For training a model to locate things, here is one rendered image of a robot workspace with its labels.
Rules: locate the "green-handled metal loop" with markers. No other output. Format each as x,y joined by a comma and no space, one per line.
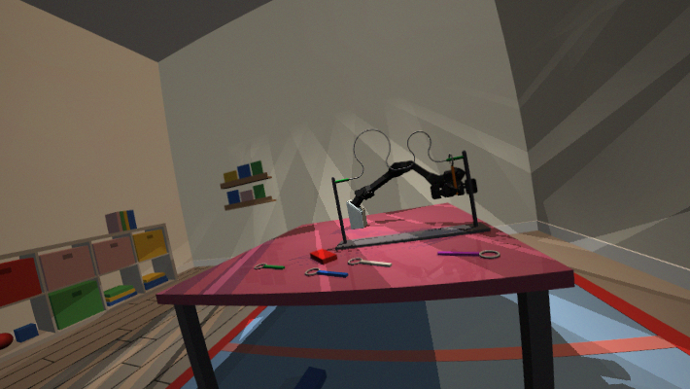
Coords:
269,266

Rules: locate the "grey stick with loop end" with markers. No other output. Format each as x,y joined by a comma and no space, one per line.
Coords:
369,262

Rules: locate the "red rectangular block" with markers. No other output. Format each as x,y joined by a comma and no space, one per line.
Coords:
323,256

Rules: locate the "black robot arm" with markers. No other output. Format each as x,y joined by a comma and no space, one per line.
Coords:
368,191

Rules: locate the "blue handle with grey loop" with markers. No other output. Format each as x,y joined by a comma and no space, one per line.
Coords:
330,273

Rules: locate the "purple handle with grey loop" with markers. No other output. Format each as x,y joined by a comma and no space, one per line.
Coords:
469,254

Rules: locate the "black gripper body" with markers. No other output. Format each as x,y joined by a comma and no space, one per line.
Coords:
435,191

